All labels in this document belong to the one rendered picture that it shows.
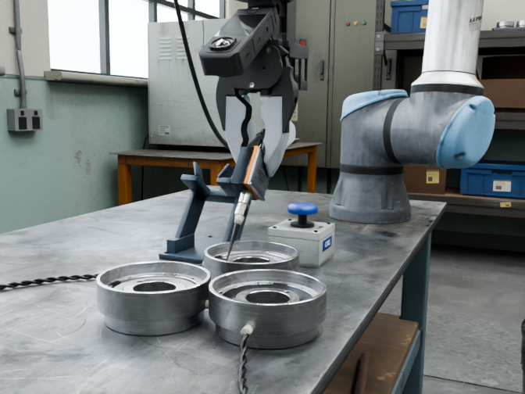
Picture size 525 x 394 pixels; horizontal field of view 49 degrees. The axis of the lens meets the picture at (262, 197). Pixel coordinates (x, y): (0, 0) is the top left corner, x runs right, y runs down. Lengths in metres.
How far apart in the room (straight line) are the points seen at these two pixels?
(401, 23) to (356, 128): 3.09
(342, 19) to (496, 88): 1.24
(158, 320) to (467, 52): 0.68
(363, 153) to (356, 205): 0.09
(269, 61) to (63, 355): 0.36
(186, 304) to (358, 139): 0.60
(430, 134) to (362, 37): 3.48
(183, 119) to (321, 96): 1.72
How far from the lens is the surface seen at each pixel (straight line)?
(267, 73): 0.64
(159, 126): 3.05
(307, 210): 0.74
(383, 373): 1.06
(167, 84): 3.03
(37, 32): 2.71
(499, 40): 3.94
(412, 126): 0.97
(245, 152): 0.65
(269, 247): 0.68
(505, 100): 3.96
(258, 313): 0.47
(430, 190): 4.06
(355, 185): 1.04
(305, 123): 4.51
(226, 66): 0.58
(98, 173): 2.96
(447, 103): 0.96
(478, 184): 4.05
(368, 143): 1.03
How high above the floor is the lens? 1.00
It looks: 9 degrees down
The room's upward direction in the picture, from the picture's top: 1 degrees clockwise
